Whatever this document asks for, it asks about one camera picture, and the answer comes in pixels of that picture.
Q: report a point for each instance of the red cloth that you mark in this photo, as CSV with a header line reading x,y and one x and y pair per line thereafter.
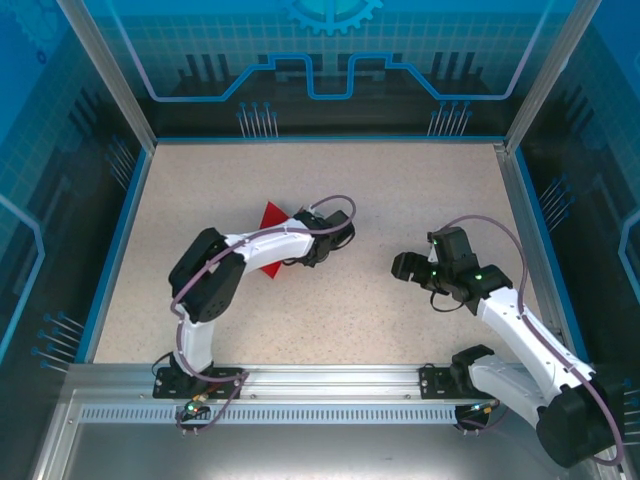
x,y
272,217

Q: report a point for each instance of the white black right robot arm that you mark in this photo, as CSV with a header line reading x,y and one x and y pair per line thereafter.
x,y
515,330

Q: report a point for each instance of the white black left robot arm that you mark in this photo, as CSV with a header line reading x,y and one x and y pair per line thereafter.
x,y
270,245

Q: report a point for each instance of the steel sheet tray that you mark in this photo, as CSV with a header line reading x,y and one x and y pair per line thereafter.
x,y
320,450

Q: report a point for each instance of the blue table edge strip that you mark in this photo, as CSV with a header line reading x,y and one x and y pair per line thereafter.
x,y
325,138
539,225
117,250

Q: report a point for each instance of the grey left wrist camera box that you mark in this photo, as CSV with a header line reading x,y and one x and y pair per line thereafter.
x,y
311,214

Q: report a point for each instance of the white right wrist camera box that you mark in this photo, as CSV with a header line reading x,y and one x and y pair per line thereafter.
x,y
434,252

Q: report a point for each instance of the aluminium side rail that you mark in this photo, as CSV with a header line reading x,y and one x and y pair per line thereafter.
x,y
524,225

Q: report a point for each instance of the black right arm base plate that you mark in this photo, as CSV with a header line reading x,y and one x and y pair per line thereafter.
x,y
432,382

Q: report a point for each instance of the aluminium mounting rail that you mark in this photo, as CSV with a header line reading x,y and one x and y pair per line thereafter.
x,y
330,380

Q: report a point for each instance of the aluminium frame post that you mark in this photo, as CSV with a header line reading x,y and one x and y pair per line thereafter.
x,y
545,75
112,75

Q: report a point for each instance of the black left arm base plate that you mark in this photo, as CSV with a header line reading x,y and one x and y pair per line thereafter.
x,y
165,385

